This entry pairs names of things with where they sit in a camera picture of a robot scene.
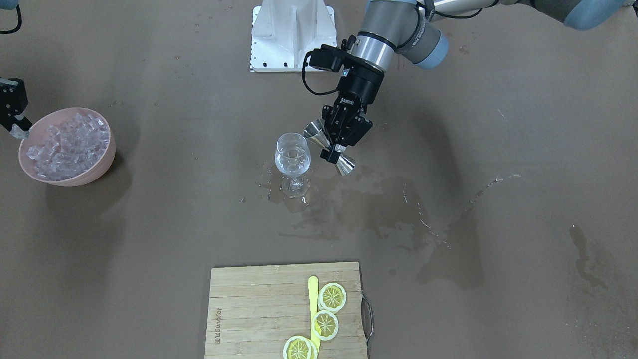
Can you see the lemon slice far end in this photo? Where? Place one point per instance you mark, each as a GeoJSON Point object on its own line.
{"type": "Point", "coordinates": [299, 347]}

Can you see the yellow plastic stick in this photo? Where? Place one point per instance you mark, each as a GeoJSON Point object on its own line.
{"type": "Point", "coordinates": [313, 290]}

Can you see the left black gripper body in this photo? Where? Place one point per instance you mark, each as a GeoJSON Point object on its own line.
{"type": "Point", "coordinates": [361, 88]}

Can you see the steel jigger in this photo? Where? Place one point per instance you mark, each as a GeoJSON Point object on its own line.
{"type": "Point", "coordinates": [315, 133]}

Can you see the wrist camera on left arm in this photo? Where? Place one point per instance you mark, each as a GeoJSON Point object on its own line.
{"type": "Point", "coordinates": [329, 58]}

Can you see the bamboo cutting board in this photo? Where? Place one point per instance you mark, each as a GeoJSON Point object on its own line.
{"type": "Point", "coordinates": [253, 310]}

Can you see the middle lemon slice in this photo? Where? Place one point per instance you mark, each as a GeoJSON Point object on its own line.
{"type": "Point", "coordinates": [324, 325]}

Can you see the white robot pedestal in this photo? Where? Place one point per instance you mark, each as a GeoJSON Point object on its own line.
{"type": "Point", "coordinates": [283, 31]}

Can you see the lemon slice near handle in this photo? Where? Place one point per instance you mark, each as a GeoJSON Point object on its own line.
{"type": "Point", "coordinates": [332, 297]}

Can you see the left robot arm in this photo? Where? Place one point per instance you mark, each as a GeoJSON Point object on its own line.
{"type": "Point", "coordinates": [404, 27]}

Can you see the pink ice bowl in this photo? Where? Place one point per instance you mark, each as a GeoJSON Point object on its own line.
{"type": "Point", "coordinates": [69, 147]}

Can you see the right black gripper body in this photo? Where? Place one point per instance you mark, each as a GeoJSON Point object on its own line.
{"type": "Point", "coordinates": [11, 101]}

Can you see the ice cube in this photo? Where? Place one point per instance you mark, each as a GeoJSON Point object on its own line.
{"type": "Point", "coordinates": [19, 133]}

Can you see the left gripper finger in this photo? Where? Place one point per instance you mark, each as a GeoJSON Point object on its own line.
{"type": "Point", "coordinates": [359, 125]}
{"type": "Point", "coordinates": [337, 125]}

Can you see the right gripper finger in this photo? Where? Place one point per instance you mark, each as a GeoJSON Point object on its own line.
{"type": "Point", "coordinates": [23, 122]}

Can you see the clear wine glass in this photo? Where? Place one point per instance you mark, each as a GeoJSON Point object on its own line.
{"type": "Point", "coordinates": [292, 158]}

